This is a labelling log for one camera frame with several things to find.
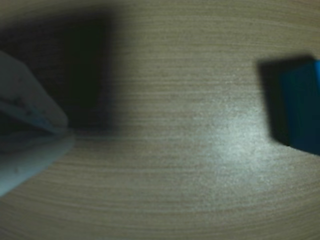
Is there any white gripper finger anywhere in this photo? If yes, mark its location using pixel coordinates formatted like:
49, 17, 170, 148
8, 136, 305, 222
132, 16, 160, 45
0, 49, 70, 135
0, 131, 76, 198

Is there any blue cube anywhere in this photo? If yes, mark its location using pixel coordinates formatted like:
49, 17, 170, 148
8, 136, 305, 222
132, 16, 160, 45
276, 59, 320, 156

